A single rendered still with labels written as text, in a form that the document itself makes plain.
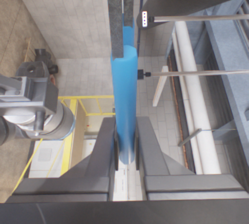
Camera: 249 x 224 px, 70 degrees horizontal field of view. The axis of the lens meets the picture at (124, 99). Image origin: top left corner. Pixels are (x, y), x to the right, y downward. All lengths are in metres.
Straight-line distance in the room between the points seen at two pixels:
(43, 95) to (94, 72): 4.95
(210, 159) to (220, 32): 2.46
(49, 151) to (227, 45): 4.11
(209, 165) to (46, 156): 3.04
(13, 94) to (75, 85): 4.84
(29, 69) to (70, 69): 5.06
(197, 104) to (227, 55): 1.10
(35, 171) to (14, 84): 3.95
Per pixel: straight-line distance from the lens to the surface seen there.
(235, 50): 4.02
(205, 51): 5.26
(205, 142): 3.19
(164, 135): 4.46
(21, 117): 0.35
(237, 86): 3.54
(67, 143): 2.92
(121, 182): 3.77
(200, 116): 3.29
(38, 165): 4.20
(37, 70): 0.39
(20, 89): 0.28
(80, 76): 5.23
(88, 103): 4.34
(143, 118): 0.15
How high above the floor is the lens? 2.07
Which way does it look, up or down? 1 degrees down
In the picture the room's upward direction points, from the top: 89 degrees clockwise
